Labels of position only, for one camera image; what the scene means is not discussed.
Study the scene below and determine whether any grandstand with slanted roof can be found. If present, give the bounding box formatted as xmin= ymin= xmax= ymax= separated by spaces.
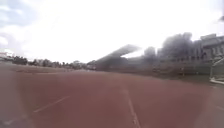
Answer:
xmin=87 ymin=43 xmax=143 ymax=72

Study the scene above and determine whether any small dark tree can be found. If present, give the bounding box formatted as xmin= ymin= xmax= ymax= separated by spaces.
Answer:
xmin=143 ymin=46 xmax=157 ymax=63

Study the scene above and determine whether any red running track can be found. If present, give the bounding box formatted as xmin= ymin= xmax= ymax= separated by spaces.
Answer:
xmin=0 ymin=63 xmax=224 ymax=128

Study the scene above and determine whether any grass strip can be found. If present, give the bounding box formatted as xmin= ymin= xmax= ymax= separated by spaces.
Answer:
xmin=173 ymin=73 xmax=214 ymax=85

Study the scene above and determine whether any pale railing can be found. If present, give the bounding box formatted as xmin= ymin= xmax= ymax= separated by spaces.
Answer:
xmin=209 ymin=55 xmax=224 ymax=80

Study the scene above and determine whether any pale kerb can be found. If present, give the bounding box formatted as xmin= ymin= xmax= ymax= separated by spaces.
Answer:
xmin=209 ymin=77 xmax=224 ymax=86

